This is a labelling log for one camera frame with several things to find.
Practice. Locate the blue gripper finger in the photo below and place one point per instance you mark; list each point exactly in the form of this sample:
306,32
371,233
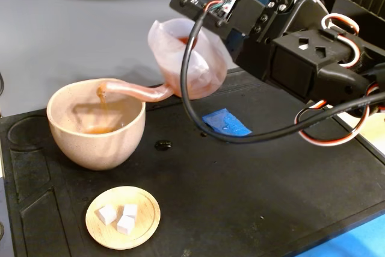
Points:
237,43

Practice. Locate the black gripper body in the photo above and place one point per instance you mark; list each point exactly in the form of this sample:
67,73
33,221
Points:
252,47

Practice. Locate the translucent pink plastic kettle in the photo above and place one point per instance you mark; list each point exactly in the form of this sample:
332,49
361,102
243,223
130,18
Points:
207,67

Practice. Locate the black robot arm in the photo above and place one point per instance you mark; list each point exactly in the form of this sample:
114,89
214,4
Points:
331,67

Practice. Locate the dark liquid puddle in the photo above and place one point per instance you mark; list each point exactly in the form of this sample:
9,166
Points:
163,145

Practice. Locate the brown tea liquid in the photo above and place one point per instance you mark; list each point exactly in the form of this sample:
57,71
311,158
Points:
96,131

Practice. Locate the pink speckled ceramic cup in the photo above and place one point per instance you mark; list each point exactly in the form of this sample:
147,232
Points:
96,151

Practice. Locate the blue tape piece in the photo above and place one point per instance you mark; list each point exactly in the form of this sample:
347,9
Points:
227,123

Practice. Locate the black rubber tray mat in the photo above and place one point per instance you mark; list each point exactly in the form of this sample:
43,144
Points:
225,184

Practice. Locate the white sugar cube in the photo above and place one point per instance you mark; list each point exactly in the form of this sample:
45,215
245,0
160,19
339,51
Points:
125,224
106,214
130,209

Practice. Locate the round wooden coaster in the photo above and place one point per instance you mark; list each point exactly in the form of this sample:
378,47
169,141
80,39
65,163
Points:
144,227

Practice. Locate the blue sheet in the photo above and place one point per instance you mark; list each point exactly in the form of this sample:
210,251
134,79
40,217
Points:
346,245

